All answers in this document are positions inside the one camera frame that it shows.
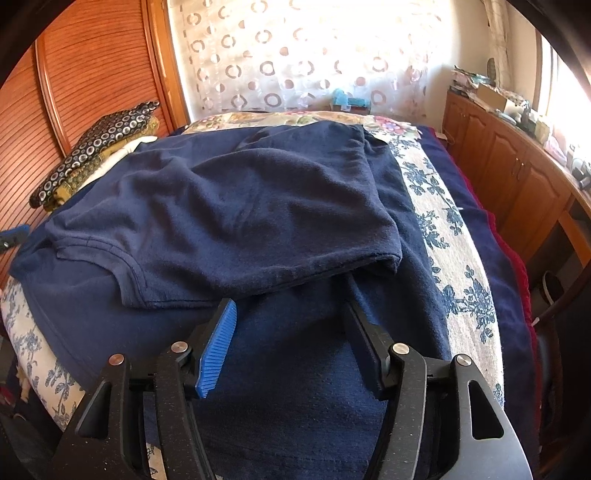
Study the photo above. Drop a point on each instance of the circle pattern folded cloth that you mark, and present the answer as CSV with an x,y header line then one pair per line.
x,y
92,147

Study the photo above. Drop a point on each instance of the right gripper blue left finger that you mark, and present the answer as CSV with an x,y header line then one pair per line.
x,y
212,347

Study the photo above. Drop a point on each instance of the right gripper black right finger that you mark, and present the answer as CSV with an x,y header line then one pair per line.
x,y
371,347

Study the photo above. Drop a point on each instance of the navy blue t-shirt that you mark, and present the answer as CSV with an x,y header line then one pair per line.
x,y
240,258

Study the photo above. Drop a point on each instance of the teal object by window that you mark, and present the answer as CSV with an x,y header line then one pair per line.
x,y
342,102

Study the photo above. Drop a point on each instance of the white circle pattern curtain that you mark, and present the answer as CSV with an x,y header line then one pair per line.
x,y
291,55

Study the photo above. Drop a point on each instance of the wooden sideboard cabinet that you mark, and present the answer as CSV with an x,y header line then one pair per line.
x,y
529,193

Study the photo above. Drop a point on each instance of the yellow folded cloth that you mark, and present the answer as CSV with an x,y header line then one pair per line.
x,y
99,168

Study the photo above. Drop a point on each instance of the navy blue blanket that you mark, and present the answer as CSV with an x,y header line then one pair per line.
x,y
508,280

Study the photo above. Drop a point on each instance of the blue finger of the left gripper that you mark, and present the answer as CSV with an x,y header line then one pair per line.
x,y
15,236

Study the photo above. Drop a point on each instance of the floral bedspread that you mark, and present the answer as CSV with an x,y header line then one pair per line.
x,y
443,230

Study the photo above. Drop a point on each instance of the white folded cloth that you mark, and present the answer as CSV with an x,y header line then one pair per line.
x,y
113,159

